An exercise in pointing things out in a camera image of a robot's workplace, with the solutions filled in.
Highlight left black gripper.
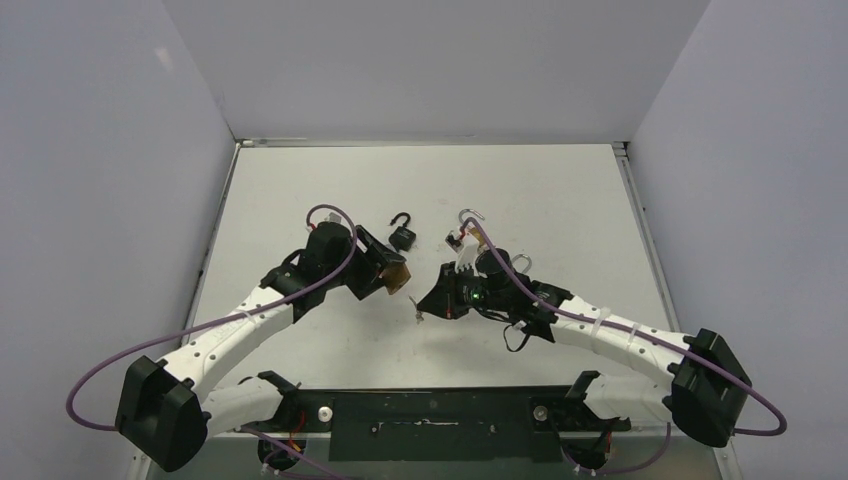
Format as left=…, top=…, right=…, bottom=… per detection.
left=324, top=227, right=405, bottom=298

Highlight brass padlock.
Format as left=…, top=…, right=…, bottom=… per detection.
left=457, top=208, right=486, bottom=227
left=380, top=261, right=411, bottom=295
left=510, top=254, right=533, bottom=274

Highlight black padlock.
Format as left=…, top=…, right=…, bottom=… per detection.
left=388, top=212, right=417, bottom=252

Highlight keys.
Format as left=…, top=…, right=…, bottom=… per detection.
left=408, top=296, right=424, bottom=325

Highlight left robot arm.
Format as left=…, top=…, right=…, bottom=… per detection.
left=115, top=221, right=411, bottom=472

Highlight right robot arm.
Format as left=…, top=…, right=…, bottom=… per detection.
left=416, top=251, right=752, bottom=448

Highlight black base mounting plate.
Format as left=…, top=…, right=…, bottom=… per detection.
left=254, top=385, right=631, bottom=463

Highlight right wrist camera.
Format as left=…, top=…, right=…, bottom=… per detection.
left=445, top=227, right=481, bottom=273

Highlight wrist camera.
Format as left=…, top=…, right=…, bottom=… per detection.
left=323, top=209, right=356, bottom=234
left=445, top=227, right=481, bottom=273

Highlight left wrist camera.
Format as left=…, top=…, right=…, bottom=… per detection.
left=323, top=209, right=356, bottom=234

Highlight aluminium frame rail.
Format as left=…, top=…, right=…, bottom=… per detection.
left=240, top=135, right=627, bottom=148

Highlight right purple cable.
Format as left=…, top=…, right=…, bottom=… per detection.
left=460, top=217, right=788, bottom=476

